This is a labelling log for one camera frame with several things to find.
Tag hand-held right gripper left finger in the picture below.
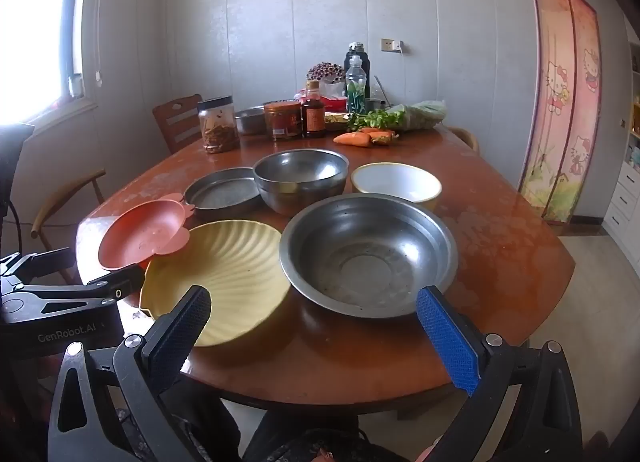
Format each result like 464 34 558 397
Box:
47 285 212 462

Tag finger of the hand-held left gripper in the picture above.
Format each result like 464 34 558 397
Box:
0 247 77 288
0 262 146 315

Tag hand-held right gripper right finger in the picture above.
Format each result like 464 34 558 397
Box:
416 285 583 462

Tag orange plastic plate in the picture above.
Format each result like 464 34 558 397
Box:
98 193 192 271

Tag large steel basin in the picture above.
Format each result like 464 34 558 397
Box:
279 193 459 319

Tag steel plate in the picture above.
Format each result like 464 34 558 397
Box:
183 167 263 223

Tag white bowl with yellow rim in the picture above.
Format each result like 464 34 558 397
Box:
350 162 443 215

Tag medium steel bowl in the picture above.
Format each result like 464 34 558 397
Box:
252 148 349 216

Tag curved-back chair with dark seat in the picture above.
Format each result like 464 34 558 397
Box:
31 167 107 263

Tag wooden slat-back chair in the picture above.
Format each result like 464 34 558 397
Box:
152 94 203 155

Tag clear jar with black lid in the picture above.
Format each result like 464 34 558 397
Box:
197 96 241 155

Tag curved wooden chair back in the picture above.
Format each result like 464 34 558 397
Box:
445 126 480 153

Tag small steel container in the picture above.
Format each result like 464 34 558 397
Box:
234 106 268 136

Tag window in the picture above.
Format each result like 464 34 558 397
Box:
0 0 98 125

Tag plastic bag of greens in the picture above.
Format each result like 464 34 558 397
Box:
400 100 447 132

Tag red-label sauce jar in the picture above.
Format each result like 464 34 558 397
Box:
263 100 303 141

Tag white storage cabinet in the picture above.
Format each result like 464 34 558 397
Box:
602 37 640 253

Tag green leafy vegetables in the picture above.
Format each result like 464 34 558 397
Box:
347 110 406 132

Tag small steel pot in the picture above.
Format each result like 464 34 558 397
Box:
367 76 393 113

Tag dark sauce bottle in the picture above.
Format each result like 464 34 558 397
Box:
301 80 327 138

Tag red package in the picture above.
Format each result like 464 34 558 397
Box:
295 87 348 113

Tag clear plastic bottle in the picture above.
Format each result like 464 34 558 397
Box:
345 56 370 113

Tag pink cartoon door curtain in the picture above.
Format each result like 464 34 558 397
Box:
516 0 601 224

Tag dried flower bouquet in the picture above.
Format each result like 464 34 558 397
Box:
306 61 346 84

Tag black thermos flask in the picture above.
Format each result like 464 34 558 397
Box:
343 42 372 99

